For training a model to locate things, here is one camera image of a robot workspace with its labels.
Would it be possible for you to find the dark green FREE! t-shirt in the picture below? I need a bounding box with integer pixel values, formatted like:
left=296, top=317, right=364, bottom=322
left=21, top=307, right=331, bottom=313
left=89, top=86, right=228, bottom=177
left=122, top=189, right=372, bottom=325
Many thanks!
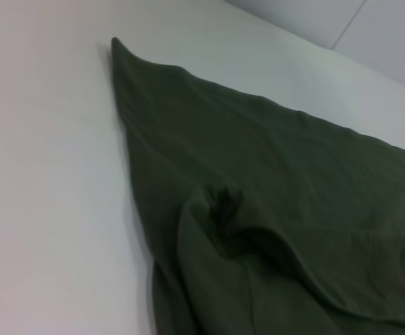
left=110, top=36, right=405, bottom=335

